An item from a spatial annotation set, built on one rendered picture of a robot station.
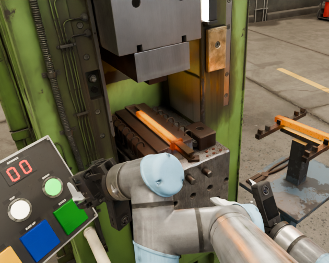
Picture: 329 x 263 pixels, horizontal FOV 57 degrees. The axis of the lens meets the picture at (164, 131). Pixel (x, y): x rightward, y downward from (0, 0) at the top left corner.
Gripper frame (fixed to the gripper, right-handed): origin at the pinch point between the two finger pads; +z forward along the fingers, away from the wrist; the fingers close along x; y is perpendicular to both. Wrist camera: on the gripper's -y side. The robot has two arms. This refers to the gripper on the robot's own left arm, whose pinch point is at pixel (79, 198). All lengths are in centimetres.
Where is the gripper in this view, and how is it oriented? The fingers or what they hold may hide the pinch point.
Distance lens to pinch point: 81.7
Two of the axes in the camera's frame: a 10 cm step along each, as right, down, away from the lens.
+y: -4.7, -8.7, -1.7
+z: -6.7, 2.3, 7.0
